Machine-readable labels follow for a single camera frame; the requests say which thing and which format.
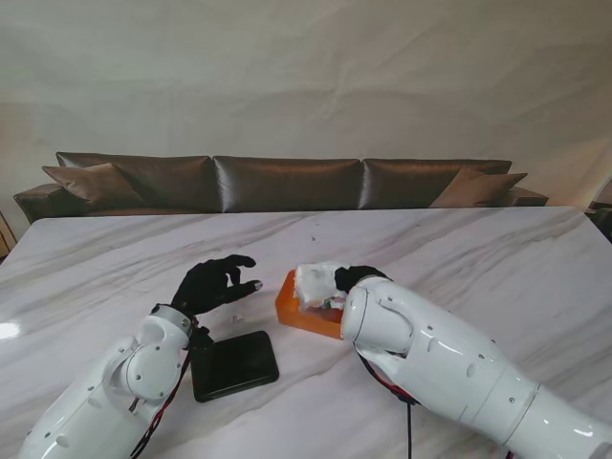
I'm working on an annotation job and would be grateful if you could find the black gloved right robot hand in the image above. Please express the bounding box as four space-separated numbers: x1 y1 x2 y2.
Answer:
334 265 394 293

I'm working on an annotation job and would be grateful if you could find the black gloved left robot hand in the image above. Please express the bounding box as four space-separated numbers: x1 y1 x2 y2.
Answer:
170 254 264 317

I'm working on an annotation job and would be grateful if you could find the white tissue pack green label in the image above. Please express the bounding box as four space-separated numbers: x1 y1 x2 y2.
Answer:
294 260 353 312

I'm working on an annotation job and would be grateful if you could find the orange tissue box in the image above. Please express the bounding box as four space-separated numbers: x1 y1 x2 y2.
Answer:
274 270 346 340

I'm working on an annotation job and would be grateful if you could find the black tissue box base lid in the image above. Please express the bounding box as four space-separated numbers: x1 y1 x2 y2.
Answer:
189 330 280 404

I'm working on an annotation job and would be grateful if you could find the brown leather sofa back cushion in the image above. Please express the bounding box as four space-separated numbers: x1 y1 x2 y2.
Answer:
55 151 214 211
361 158 513 210
212 155 363 213

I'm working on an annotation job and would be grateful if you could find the brown leather sofa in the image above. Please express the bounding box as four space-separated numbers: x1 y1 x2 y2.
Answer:
12 151 550 225

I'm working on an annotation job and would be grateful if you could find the brown throw pillow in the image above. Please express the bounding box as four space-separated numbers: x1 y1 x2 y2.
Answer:
429 167 529 208
41 162 144 208

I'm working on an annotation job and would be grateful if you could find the wooden furniture piece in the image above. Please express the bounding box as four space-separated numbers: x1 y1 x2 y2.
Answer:
0 209 13 259

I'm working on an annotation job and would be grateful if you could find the dark background object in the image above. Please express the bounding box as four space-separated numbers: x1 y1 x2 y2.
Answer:
585 200 612 240

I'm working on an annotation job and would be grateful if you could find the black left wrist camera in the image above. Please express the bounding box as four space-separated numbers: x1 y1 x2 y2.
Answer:
190 324 215 350

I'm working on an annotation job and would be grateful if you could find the red black right arm cable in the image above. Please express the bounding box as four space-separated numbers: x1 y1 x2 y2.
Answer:
356 348 422 459

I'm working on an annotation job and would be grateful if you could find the red black arm cable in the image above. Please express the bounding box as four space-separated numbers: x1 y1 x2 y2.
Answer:
356 348 422 459
128 315 200 459

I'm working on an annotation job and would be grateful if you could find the red black left arm cable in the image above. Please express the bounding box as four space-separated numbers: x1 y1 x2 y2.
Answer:
128 315 200 459

